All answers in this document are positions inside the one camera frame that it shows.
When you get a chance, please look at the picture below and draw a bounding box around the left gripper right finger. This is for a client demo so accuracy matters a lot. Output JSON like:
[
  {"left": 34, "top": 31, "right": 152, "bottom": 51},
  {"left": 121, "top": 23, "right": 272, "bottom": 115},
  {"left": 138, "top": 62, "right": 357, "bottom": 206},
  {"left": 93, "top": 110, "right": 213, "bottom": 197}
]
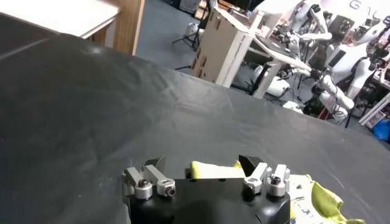
[{"left": 238, "top": 154, "right": 291, "bottom": 198}]

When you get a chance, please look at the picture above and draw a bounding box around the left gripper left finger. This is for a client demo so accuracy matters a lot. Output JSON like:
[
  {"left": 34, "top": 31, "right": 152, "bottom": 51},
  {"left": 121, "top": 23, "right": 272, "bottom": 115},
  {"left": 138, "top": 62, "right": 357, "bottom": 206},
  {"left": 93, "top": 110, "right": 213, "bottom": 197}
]
[{"left": 121, "top": 156, "right": 177, "bottom": 201}]

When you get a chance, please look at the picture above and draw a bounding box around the yellow-green T-shirt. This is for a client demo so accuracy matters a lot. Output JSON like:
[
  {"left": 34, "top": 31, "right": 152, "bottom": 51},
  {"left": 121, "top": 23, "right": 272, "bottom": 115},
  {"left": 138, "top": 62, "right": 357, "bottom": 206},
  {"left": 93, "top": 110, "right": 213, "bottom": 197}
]
[{"left": 190, "top": 160, "right": 366, "bottom": 224}]

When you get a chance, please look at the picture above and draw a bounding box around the large black table cover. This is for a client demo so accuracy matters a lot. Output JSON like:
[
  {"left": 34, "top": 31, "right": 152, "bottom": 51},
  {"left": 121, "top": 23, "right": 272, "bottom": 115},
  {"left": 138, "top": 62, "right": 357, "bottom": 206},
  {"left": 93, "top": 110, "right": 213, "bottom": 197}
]
[{"left": 0, "top": 33, "right": 390, "bottom": 224}]

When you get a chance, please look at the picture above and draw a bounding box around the small white standing desk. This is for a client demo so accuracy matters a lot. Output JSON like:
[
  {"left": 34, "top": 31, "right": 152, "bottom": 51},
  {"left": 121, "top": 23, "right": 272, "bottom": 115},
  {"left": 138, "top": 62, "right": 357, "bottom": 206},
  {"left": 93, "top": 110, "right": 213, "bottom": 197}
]
[{"left": 252, "top": 10, "right": 313, "bottom": 100}]

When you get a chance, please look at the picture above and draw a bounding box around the tall white cardboard box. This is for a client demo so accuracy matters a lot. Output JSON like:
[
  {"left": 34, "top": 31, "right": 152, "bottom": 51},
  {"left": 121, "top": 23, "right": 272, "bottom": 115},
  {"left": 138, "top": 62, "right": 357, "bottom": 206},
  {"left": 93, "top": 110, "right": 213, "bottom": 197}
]
[{"left": 191, "top": 6, "right": 255, "bottom": 88}]

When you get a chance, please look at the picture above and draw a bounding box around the blue plastic bag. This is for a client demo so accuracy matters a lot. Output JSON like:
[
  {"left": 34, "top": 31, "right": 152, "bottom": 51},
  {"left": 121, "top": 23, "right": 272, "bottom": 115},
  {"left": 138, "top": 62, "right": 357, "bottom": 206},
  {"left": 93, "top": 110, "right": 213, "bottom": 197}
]
[{"left": 373, "top": 119, "right": 390, "bottom": 142}]

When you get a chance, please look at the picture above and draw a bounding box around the white humanoid robot with base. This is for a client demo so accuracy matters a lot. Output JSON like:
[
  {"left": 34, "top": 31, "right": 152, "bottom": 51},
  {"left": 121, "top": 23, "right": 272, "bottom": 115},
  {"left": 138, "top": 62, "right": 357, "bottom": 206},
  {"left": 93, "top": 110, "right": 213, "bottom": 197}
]
[{"left": 300, "top": 18, "right": 390, "bottom": 122}]

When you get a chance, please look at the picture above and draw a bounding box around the white rectangular table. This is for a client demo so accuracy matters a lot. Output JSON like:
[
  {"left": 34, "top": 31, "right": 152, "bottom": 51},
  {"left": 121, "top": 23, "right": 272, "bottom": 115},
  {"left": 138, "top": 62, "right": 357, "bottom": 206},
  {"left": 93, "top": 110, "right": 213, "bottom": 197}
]
[{"left": 0, "top": 0, "right": 119, "bottom": 39}]

